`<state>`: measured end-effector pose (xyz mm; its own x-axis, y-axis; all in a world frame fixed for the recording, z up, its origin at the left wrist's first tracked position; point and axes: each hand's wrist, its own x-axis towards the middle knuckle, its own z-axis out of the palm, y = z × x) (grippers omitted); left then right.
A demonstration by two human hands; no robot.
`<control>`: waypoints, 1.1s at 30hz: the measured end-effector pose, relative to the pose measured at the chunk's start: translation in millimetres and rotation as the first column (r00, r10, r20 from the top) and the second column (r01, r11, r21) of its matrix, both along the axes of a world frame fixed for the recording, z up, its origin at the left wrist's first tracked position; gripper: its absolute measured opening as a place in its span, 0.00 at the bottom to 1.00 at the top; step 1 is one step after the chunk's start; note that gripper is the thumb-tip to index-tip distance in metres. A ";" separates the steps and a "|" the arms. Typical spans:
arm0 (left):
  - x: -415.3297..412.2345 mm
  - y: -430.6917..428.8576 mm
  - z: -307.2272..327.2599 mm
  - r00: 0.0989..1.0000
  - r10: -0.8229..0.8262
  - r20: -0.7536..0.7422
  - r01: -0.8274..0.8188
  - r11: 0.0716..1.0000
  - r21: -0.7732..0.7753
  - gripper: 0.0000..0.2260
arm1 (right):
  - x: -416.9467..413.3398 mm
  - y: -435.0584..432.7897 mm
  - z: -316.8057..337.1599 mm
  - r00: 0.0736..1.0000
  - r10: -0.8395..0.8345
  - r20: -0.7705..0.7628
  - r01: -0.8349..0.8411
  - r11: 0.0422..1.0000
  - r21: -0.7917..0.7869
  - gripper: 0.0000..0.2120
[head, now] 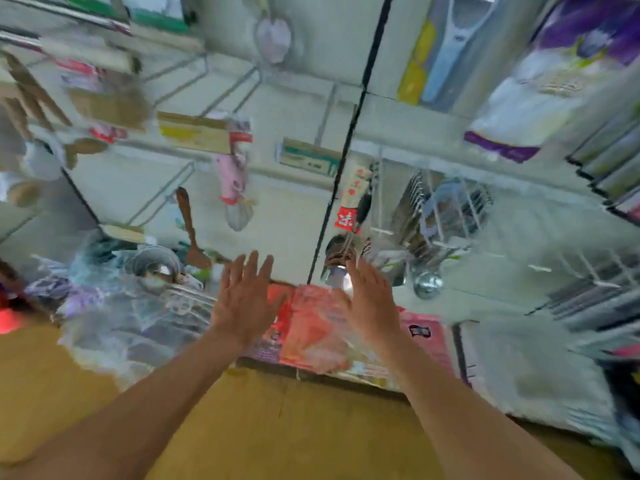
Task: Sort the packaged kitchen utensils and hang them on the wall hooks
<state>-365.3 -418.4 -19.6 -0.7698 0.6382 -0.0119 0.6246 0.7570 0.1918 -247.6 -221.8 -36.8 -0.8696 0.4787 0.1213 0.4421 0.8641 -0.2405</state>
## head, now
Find person's left hand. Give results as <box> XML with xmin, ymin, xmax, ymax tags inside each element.
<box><xmin>208</xmin><ymin>249</ymin><xmax>291</xmax><ymax>346</ymax></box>

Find person's right hand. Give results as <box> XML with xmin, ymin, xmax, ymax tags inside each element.
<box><xmin>330</xmin><ymin>257</ymin><xmax>406</xmax><ymax>346</ymax></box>

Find person's right forearm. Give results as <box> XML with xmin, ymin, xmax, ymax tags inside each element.
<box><xmin>385</xmin><ymin>335</ymin><xmax>586</xmax><ymax>480</ymax></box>

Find person's left forearm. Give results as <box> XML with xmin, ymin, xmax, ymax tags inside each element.
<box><xmin>0</xmin><ymin>329</ymin><xmax>251</xmax><ymax>480</ymax></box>

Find hanging steel ladle packets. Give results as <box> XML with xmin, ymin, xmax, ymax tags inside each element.
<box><xmin>400</xmin><ymin>175</ymin><xmax>493</xmax><ymax>302</ymax></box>

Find pink printed packets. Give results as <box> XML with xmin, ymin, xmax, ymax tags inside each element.
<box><xmin>350</xmin><ymin>309</ymin><xmax>457</xmax><ymax>392</ymax></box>

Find red plastic wrapped packets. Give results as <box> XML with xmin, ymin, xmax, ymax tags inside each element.
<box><xmin>262</xmin><ymin>283</ymin><xmax>357</xmax><ymax>377</ymax></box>

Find dark wooden spatula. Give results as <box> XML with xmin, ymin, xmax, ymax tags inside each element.
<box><xmin>175</xmin><ymin>187</ymin><xmax>214</xmax><ymax>272</ymax></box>

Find large steel strainer ladle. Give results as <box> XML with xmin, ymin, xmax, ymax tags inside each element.
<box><xmin>125</xmin><ymin>245</ymin><xmax>217</xmax><ymax>298</ymax></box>

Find red white packet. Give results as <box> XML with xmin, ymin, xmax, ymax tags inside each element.
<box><xmin>335</xmin><ymin>159</ymin><xmax>374</xmax><ymax>237</ymax></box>

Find pile of plastic wrapped utensils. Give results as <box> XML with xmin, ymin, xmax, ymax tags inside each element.
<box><xmin>25</xmin><ymin>229</ymin><xmax>233</xmax><ymax>388</ymax></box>

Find white price label holder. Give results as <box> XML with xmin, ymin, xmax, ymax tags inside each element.
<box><xmin>277</xmin><ymin>137</ymin><xmax>344</xmax><ymax>179</ymax></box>

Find row of scissors packets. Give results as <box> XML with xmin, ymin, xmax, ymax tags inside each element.
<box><xmin>545</xmin><ymin>253</ymin><xmax>640</xmax><ymax>338</ymax></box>

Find pink green broom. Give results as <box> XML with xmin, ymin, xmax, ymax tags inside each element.
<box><xmin>0</xmin><ymin>285</ymin><xmax>27</xmax><ymax>337</ymax></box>

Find blue yellow peeler packet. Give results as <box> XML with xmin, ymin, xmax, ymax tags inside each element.
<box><xmin>398</xmin><ymin>0</ymin><xmax>507</xmax><ymax>112</ymax></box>

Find row of hanging flat packets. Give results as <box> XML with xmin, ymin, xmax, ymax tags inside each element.
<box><xmin>565</xmin><ymin>103</ymin><xmax>640</xmax><ymax>228</ymax></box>

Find white purple bag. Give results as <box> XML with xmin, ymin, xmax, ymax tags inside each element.
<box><xmin>465</xmin><ymin>0</ymin><xmax>640</xmax><ymax>164</ymax></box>

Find pink handled whisk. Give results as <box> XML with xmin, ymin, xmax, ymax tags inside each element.
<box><xmin>214</xmin><ymin>119</ymin><xmax>257</xmax><ymax>234</ymax></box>

